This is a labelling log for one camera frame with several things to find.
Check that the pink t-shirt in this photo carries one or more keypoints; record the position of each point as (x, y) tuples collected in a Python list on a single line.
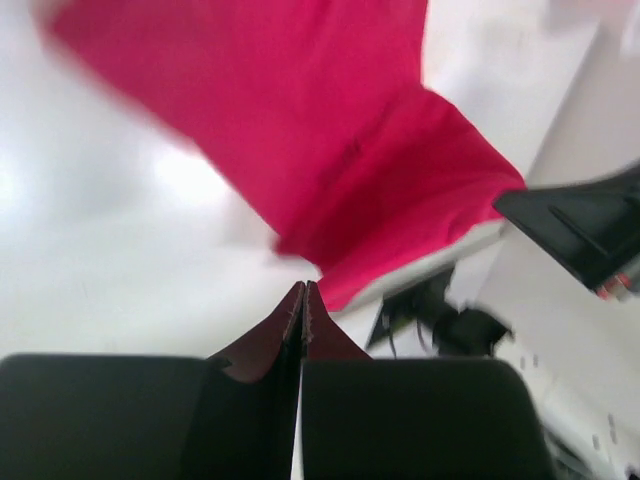
[(314, 111)]

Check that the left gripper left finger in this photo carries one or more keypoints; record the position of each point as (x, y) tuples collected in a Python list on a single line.
[(227, 416)]

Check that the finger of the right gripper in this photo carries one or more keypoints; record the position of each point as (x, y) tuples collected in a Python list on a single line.
[(591, 229)]

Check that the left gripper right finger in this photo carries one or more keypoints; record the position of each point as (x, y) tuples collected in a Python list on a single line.
[(444, 417)]

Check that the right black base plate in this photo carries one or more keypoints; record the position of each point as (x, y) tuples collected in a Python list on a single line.
[(439, 325)]

